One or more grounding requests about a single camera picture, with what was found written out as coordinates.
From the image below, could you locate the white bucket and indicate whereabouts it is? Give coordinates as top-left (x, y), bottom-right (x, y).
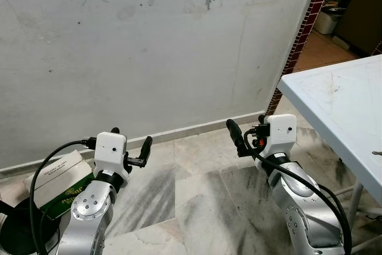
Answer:
top-left (313, 7), bottom-right (344, 35)

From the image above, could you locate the dark brown door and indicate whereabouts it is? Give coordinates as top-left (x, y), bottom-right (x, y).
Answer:
top-left (334, 0), bottom-right (382, 53)

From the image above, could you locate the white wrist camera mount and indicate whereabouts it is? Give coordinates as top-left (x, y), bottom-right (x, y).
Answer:
top-left (94, 131), bottom-right (128, 175)
top-left (264, 114), bottom-right (297, 159)

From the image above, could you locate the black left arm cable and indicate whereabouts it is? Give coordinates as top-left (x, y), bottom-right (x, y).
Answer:
top-left (29, 137), bottom-right (97, 255)

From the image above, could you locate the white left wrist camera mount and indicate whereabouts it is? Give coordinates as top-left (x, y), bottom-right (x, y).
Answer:
top-left (94, 131), bottom-right (128, 175)

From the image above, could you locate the white plastic table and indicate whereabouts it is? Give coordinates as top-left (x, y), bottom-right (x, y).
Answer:
top-left (278, 55), bottom-right (382, 255)

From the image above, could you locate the black round bin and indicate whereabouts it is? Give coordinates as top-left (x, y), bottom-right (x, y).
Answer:
top-left (0, 198), bottom-right (60, 255)

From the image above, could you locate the white green cardboard box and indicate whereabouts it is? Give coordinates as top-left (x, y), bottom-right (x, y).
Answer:
top-left (27, 150), bottom-right (96, 220)

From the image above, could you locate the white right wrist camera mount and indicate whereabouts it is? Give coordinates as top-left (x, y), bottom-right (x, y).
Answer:
top-left (264, 114), bottom-right (297, 159)

